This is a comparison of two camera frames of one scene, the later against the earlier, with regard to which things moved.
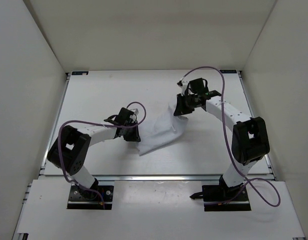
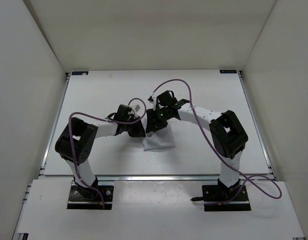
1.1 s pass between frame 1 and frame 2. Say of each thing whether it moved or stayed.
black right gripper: moved
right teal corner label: stayed
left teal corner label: stayed
